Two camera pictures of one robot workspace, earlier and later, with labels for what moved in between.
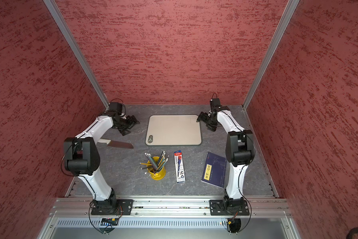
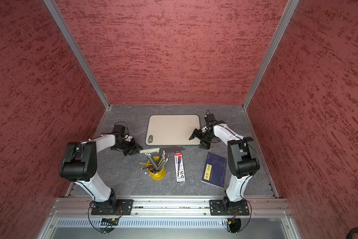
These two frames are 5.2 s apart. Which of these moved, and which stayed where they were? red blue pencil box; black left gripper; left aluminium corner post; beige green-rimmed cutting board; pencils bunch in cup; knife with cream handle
Moved: knife with cream handle; black left gripper
Stayed: pencils bunch in cup; red blue pencil box; left aluminium corner post; beige green-rimmed cutting board
